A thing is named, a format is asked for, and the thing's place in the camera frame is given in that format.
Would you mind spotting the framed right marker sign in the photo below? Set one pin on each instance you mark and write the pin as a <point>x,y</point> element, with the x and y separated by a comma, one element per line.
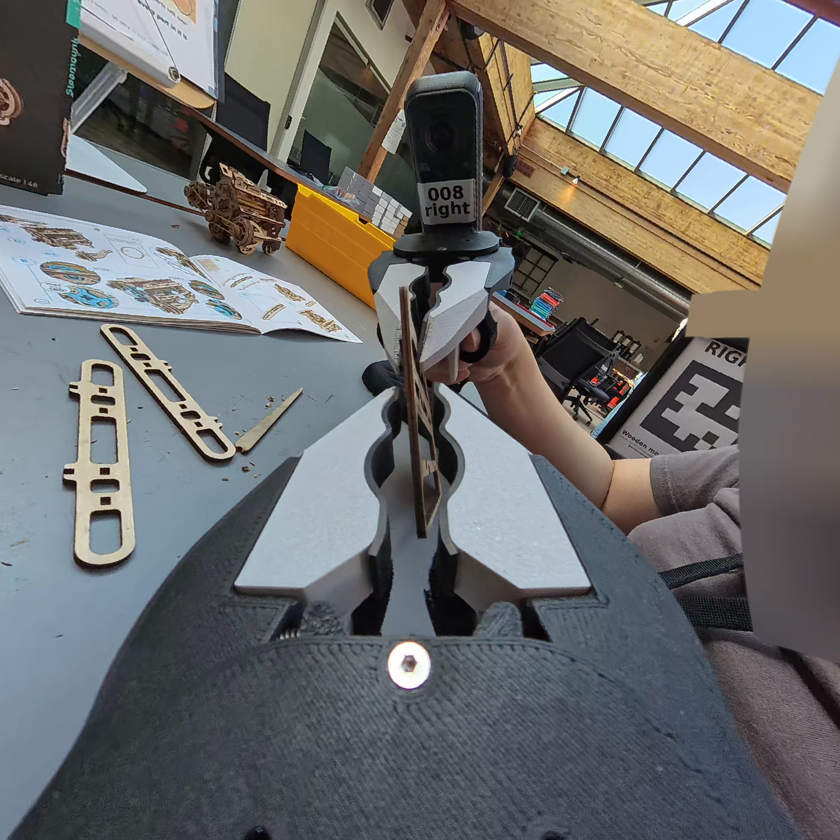
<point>689,407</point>

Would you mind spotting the slotted wooden strip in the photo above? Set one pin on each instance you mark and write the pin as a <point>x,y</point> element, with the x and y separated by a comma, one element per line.
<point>82,512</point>
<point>167,394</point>

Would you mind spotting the black model kit box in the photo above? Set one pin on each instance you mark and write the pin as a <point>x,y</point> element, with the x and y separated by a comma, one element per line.
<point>33,98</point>

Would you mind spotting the person's right hand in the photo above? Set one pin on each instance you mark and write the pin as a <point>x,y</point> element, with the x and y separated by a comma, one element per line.
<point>505,354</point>

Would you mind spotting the colourful stacked items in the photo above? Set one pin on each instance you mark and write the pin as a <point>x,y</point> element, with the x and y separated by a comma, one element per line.
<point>547,305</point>

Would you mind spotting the white paper notice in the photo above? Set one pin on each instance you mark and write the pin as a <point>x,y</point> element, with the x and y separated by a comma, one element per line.
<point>394,130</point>

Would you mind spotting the assembled wooden model vehicle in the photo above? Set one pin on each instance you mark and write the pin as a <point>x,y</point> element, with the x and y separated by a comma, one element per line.
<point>239,207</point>

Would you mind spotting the black quilted cushion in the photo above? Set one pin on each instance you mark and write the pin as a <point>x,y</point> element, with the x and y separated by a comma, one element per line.
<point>380,380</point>

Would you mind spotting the laser-cut wooden parts sheet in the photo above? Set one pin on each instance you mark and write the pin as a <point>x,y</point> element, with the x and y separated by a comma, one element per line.
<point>415,407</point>

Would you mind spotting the black office chair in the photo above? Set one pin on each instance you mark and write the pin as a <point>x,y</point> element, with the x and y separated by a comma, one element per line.
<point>571,354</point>
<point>600,394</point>

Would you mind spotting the instruction display stand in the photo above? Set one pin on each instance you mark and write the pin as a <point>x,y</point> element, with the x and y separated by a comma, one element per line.
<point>164,39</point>

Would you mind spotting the yellow storage bin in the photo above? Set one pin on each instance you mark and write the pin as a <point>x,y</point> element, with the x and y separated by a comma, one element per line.
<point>328,236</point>

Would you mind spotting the stack of grey boxes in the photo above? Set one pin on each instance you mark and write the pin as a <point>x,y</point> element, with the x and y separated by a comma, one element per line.
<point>377,197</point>

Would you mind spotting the wall air vent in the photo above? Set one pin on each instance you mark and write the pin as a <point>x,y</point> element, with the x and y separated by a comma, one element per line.
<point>522,203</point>

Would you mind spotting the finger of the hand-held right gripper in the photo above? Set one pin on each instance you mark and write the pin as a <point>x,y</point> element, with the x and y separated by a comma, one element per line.
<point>390,315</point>
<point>459,308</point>

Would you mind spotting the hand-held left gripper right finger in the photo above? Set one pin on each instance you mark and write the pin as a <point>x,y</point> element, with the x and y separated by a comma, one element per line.
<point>518,518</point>

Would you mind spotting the printed instruction booklet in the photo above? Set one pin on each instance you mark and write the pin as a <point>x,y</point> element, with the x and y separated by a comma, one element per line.
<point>164,282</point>

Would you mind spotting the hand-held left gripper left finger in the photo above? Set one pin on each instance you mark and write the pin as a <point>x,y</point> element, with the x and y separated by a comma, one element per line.
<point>315,525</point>

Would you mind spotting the tapered wooden stick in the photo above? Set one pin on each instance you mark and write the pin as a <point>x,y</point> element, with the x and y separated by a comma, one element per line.
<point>266,423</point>

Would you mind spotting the person's right forearm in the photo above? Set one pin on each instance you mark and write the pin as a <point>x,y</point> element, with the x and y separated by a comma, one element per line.
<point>564,446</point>

